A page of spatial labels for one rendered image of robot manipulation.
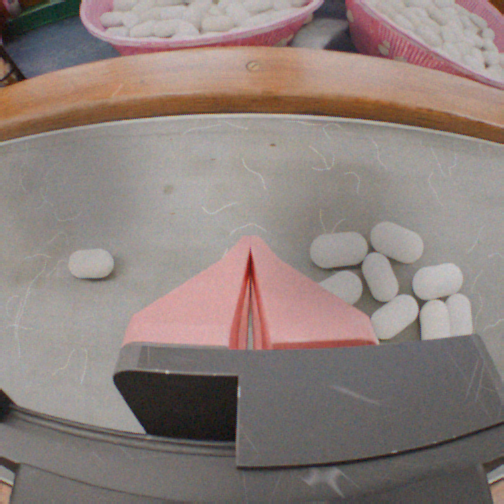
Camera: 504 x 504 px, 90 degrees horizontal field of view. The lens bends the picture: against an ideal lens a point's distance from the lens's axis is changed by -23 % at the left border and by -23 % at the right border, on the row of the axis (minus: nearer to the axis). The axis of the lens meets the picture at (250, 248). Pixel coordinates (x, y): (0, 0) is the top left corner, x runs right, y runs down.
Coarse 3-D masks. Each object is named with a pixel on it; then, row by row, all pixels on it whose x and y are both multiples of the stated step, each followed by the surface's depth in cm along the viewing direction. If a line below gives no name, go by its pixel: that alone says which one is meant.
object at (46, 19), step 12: (12, 0) 29; (48, 0) 33; (60, 0) 32; (72, 0) 33; (12, 12) 31; (24, 12) 32; (36, 12) 32; (48, 12) 33; (60, 12) 34; (72, 12) 35; (12, 24) 33; (24, 24) 34; (36, 24) 35
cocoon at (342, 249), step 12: (324, 240) 18; (336, 240) 18; (348, 240) 18; (360, 240) 18; (312, 252) 19; (324, 252) 18; (336, 252) 18; (348, 252) 18; (360, 252) 18; (324, 264) 19; (336, 264) 19; (348, 264) 19
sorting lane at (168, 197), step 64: (128, 128) 22; (192, 128) 22; (256, 128) 22; (320, 128) 22; (384, 128) 23; (0, 192) 21; (64, 192) 21; (128, 192) 21; (192, 192) 21; (256, 192) 21; (320, 192) 21; (384, 192) 21; (448, 192) 21; (0, 256) 20; (64, 256) 20; (128, 256) 20; (192, 256) 20; (448, 256) 20; (0, 320) 19; (64, 320) 19; (128, 320) 19; (0, 384) 18; (64, 384) 18
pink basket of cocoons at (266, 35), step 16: (96, 0) 26; (112, 0) 28; (320, 0) 23; (96, 16) 26; (288, 16) 22; (304, 16) 23; (96, 32) 22; (224, 32) 21; (240, 32) 21; (256, 32) 22; (272, 32) 23; (288, 32) 25; (128, 48) 23; (144, 48) 23; (160, 48) 23; (176, 48) 23; (192, 48) 23
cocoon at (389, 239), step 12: (384, 228) 19; (396, 228) 19; (372, 240) 19; (384, 240) 18; (396, 240) 18; (408, 240) 18; (420, 240) 18; (384, 252) 19; (396, 252) 19; (408, 252) 18; (420, 252) 18
